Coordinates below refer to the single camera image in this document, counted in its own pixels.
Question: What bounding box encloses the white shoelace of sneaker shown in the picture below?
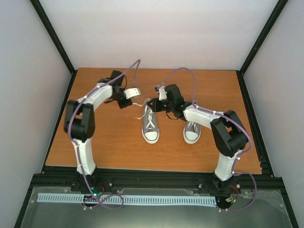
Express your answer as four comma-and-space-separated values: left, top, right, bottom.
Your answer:
133, 98, 156, 134
185, 121, 200, 135

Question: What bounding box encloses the grey sneaker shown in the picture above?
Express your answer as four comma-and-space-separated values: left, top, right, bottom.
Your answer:
142, 98, 160, 144
183, 125, 201, 144

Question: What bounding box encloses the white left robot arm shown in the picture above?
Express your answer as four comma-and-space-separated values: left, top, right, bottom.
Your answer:
64, 70, 132, 191

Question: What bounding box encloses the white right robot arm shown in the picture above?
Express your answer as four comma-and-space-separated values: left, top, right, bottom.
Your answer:
147, 84, 252, 181

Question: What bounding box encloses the clear plastic front sheet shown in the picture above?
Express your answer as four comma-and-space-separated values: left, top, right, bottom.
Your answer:
20, 187, 292, 228

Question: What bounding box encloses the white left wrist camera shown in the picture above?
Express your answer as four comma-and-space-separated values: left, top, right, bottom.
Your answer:
123, 87, 141, 99

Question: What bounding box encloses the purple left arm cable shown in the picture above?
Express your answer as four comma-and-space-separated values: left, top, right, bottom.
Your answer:
67, 59, 141, 209

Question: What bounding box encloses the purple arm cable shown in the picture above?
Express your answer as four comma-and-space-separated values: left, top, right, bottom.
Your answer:
67, 59, 141, 209
155, 67, 257, 213

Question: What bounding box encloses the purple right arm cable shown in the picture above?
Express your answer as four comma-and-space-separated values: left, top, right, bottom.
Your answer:
155, 67, 257, 213

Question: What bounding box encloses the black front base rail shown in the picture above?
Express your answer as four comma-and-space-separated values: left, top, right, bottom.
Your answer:
30, 166, 285, 195

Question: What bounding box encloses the light blue cable duct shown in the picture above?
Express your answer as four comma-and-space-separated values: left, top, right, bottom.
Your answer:
37, 193, 216, 207

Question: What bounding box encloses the black left frame post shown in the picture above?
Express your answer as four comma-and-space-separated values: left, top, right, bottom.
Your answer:
29, 0, 76, 75

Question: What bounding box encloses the black frame post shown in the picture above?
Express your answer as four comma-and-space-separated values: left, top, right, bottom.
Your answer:
29, 0, 76, 75
238, 0, 290, 74

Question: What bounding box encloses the black right frame post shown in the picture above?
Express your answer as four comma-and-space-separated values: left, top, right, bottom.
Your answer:
238, 0, 290, 74

